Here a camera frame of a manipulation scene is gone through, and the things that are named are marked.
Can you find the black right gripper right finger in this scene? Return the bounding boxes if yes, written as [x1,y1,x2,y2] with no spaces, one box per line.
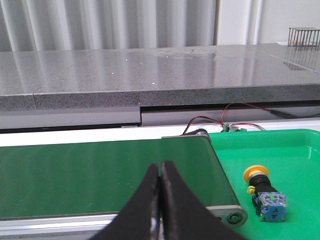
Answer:
[161,161,245,240]

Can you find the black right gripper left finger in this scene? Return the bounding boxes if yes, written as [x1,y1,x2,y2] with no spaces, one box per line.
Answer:
[91,163,160,240]

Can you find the yellow mushroom push button switch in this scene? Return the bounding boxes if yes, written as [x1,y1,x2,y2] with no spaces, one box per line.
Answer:
[243,165,288,222]

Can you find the green conveyor belt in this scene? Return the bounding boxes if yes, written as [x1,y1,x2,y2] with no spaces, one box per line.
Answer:
[0,136,240,219]

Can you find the green terminal connector board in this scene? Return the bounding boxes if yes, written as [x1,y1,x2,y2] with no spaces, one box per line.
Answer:
[221,123,247,133]

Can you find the green plastic tray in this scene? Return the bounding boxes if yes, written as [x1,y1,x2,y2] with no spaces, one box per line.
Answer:
[211,129,320,240]

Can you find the grey granite counter slab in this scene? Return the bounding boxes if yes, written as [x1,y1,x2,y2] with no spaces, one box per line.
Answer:
[0,43,320,112]

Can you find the aluminium conveyor frame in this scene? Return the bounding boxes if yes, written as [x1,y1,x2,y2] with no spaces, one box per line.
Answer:
[0,132,249,237]

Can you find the red and black wires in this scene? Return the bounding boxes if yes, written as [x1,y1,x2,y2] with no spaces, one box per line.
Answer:
[183,102,272,136]

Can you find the wire mesh basket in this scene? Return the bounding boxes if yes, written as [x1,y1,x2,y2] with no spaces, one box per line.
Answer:
[287,27,320,47]

